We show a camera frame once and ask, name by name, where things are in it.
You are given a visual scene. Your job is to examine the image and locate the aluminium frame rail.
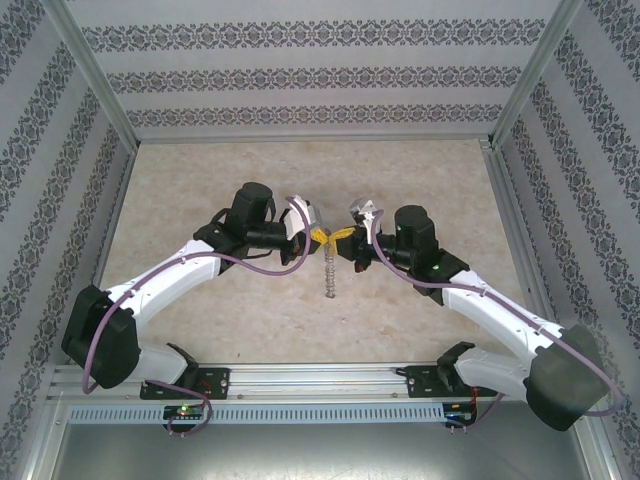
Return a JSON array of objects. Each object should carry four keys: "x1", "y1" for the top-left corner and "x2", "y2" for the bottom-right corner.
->
[{"x1": 482, "y1": 142, "x2": 569, "y2": 361}]

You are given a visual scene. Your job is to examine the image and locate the aluminium frame post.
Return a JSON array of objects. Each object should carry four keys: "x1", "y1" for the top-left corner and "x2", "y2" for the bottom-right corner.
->
[
  {"x1": 39, "y1": 0, "x2": 140, "y2": 147},
  {"x1": 488, "y1": 0, "x2": 585, "y2": 149}
]

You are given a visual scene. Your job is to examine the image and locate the wide aluminium base rail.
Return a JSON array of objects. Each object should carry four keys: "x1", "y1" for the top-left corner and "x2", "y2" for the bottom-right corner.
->
[{"x1": 49, "y1": 363, "x2": 501, "y2": 401}]

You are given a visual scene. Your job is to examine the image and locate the grey metal base panel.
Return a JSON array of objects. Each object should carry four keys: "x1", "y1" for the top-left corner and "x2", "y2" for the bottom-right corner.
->
[{"x1": 29, "y1": 422, "x2": 616, "y2": 480}]

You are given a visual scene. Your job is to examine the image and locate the large metal keyring band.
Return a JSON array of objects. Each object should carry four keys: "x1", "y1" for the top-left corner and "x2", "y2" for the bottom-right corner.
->
[{"x1": 321, "y1": 228, "x2": 342, "y2": 301}]

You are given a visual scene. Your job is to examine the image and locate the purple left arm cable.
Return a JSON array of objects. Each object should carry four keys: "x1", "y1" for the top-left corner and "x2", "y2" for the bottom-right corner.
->
[{"x1": 81, "y1": 197, "x2": 314, "y2": 434}]

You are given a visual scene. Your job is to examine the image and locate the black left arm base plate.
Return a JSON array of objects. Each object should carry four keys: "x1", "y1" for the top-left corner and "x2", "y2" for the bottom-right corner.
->
[{"x1": 141, "y1": 367, "x2": 232, "y2": 401}]

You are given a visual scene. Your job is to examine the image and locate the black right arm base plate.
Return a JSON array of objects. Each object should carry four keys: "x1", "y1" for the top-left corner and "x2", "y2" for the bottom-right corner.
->
[{"x1": 405, "y1": 363, "x2": 496, "y2": 400}]

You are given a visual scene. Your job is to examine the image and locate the slotted grey cable duct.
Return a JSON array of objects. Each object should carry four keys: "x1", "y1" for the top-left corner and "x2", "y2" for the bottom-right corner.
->
[{"x1": 67, "y1": 403, "x2": 446, "y2": 425}]

